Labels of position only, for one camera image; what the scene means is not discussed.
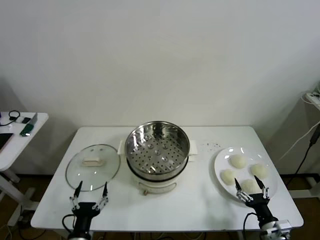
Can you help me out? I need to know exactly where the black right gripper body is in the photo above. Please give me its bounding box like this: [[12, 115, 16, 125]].
[[246, 193, 275, 227]]

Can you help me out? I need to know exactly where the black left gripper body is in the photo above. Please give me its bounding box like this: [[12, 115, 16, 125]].
[[71, 202, 101, 232]]

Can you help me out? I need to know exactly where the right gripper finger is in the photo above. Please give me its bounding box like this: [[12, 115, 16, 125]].
[[234, 177, 253, 202], [254, 175, 270, 200]]

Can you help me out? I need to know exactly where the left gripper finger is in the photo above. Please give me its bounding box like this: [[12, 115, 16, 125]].
[[69, 180, 84, 211], [91, 181, 110, 212]]

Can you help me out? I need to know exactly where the white steamed baozi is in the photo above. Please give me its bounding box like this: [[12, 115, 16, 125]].
[[229, 154, 248, 169], [240, 178, 261, 196], [249, 163, 269, 180], [219, 169, 237, 186]]

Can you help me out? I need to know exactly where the glass lid with cream handle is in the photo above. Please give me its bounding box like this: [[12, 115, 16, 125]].
[[65, 143, 121, 193]]

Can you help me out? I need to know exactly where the steel steamer pot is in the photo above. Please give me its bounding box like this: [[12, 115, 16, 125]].
[[117, 139, 199, 196]]

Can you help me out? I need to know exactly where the steel perforated steamer basket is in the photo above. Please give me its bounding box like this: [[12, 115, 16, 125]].
[[124, 120, 191, 181]]

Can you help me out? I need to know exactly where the white round plate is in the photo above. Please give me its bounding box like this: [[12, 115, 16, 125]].
[[213, 146, 279, 205]]

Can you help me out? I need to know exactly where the white side table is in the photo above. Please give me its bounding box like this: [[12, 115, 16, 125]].
[[0, 111, 50, 227]]

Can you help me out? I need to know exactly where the dark phone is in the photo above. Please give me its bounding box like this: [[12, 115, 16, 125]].
[[0, 132, 14, 154]]

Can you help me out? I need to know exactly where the white power strip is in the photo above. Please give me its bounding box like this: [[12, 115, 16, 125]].
[[306, 91, 320, 104]]

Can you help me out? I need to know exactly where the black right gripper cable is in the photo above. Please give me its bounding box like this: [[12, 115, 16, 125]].
[[243, 212, 258, 240]]

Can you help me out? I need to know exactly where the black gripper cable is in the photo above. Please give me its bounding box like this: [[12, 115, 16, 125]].
[[243, 212, 258, 240], [61, 213, 76, 236]]

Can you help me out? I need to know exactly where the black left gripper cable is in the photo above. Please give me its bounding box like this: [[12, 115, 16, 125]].
[[61, 213, 76, 236]]

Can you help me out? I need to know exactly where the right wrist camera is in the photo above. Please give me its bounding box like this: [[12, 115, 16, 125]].
[[271, 219, 292, 237]]

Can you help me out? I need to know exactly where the white hanging cable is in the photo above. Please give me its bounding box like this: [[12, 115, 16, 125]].
[[279, 123, 320, 160]]

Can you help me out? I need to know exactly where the black cable with adapter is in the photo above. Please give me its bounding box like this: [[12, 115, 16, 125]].
[[286, 129, 320, 187]]

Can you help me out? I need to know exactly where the green-handled grey tool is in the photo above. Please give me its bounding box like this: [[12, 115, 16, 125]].
[[19, 112, 38, 138]]

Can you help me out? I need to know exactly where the black looped cable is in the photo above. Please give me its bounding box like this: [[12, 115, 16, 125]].
[[0, 110, 21, 127]]

